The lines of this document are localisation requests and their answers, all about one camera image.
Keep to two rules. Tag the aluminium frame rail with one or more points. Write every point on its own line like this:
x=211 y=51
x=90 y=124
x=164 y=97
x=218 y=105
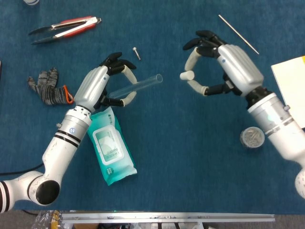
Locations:
x=166 y=217

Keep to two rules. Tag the thin metal rod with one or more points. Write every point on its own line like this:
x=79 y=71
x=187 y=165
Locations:
x=238 y=34

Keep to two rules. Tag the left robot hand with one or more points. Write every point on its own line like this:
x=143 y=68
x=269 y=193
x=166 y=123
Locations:
x=93 y=88

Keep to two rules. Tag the white rubber stopper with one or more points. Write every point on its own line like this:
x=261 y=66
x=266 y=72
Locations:
x=187 y=75

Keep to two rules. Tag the crumpled clear plastic bag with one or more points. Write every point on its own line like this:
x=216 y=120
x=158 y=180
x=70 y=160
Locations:
x=45 y=220

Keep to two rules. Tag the white paper sheet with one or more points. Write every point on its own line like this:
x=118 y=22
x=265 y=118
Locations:
x=290 y=83

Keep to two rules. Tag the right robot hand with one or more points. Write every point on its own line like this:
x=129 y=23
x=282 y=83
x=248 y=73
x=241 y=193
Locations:
x=240 y=66

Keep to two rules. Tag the round clear box of clips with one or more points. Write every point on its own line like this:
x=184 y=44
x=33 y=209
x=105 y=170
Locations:
x=251 y=139

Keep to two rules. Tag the teal wet wipes pack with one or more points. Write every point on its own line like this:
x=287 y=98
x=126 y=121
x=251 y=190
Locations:
x=112 y=152

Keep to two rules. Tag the clear glass test tube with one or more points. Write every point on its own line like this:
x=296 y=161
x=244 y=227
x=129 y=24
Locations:
x=143 y=84

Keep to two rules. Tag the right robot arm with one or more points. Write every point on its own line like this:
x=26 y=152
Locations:
x=278 y=126

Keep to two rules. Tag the grey striped work glove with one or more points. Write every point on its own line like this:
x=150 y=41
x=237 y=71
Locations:
x=45 y=81

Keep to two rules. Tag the teal felt table cloth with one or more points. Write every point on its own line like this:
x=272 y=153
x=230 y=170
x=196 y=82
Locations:
x=166 y=119

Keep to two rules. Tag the red and steel tongs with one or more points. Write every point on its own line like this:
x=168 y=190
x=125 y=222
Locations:
x=71 y=32

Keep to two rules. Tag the small steel bolt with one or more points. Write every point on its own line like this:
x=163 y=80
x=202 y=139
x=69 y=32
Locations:
x=136 y=52

